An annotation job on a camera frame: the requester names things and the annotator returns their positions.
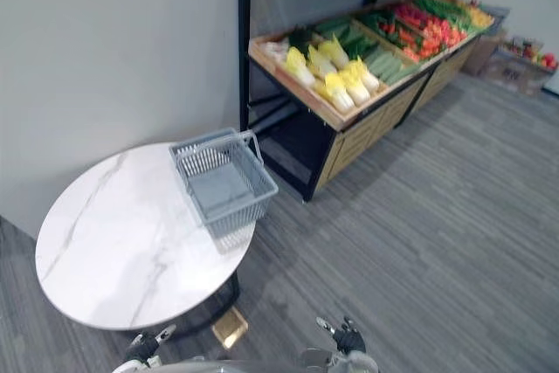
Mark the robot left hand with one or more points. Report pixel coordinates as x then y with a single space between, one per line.
140 343

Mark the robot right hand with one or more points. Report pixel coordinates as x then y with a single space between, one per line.
350 339

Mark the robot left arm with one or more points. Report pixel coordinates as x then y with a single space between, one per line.
140 365

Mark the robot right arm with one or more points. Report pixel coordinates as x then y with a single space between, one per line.
345 362

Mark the grey plastic shopping basket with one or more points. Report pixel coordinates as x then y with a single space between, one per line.
227 189

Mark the wooden vegetable display stand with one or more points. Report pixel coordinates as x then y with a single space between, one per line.
375 119

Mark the brass floor socket plate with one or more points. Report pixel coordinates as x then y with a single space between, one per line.
229 327

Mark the silver robot body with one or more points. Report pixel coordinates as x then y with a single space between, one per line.
231 367

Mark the round white marble table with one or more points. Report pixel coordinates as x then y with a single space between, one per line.
131 233

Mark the napa cabbage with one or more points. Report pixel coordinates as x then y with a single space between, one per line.
334 50
340 94
354 87
299 66
366 75
320 63

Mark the light green gourd pile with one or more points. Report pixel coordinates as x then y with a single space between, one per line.
388 65

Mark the pale garlic pile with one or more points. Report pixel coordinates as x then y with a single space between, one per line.
275 50

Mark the orange carrot pile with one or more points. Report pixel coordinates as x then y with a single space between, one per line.
410 43

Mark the dark green cucumber pile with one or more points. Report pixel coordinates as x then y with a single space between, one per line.
349 36

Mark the dark green broccoli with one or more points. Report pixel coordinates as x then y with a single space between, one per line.
300 37

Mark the brown cardboard box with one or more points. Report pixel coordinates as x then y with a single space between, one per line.
482 54

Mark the green pepper pile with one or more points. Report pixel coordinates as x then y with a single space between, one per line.
375 21

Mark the cardboard box with fruit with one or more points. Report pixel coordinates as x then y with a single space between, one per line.
524 65

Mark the red pepper pile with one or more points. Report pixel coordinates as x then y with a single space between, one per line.
436 25

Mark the green bean pile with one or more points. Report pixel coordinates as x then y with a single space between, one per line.
445 10

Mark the yellow corn pile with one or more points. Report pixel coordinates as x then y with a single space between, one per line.
480 15

